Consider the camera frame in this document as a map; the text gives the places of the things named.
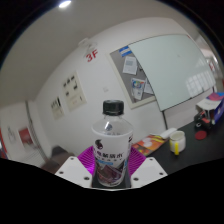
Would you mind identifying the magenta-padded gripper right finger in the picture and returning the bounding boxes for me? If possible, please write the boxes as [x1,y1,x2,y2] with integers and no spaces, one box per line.
[127,147,169,189]

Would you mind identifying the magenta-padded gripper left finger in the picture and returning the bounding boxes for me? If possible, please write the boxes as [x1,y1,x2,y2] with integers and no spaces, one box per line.
[54,145,98,188]

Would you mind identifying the clear black-capped drink bottle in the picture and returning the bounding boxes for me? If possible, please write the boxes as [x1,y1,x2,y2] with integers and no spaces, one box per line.
[91,99,135,189]

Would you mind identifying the flat white case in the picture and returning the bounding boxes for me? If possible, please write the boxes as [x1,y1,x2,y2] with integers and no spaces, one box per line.
[159,127,178,140]

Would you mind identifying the red and black tool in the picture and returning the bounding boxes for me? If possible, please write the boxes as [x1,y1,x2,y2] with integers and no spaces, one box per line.
[193,109,215,130]

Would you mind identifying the grey pin board with papers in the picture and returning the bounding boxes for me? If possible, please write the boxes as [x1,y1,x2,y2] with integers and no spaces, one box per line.
[107,45,158,110]

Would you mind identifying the blue and white cardboard box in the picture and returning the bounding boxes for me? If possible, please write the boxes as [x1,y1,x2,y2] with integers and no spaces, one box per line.
[195,91,224,123]

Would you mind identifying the red floor number sign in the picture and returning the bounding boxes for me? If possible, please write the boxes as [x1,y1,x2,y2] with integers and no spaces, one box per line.
[84,48,100,63]

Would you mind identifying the ceiling light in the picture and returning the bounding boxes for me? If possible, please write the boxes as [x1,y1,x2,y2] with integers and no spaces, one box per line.
[57,0,73,10]

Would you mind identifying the white mug with yellow handle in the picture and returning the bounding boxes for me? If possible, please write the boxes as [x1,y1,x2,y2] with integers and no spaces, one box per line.
[168,130,187,156]

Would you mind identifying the small white wall poster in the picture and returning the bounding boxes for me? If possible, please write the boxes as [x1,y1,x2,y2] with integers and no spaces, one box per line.
[49,96,65,121]

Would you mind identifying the large white wall poster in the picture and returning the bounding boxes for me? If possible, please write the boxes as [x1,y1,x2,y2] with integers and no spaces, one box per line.
[61,70,88,113]

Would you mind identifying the large wall whiteboard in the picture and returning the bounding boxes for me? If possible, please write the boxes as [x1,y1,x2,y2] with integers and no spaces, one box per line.
[127,32,217,112]

